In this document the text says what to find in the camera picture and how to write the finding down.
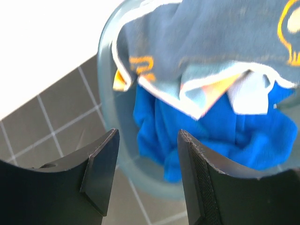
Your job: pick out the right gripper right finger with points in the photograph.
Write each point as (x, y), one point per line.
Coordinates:
(219, 191)

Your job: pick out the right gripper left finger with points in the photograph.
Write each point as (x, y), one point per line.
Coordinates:
(72, 190)

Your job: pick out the blue patterned towel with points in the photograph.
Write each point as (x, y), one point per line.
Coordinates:
(161, 38)

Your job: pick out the bright blue cloth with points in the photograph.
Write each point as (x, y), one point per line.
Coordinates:
(256, 141)

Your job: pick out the blue plastic tub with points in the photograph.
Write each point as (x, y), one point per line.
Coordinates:
(119, 102)

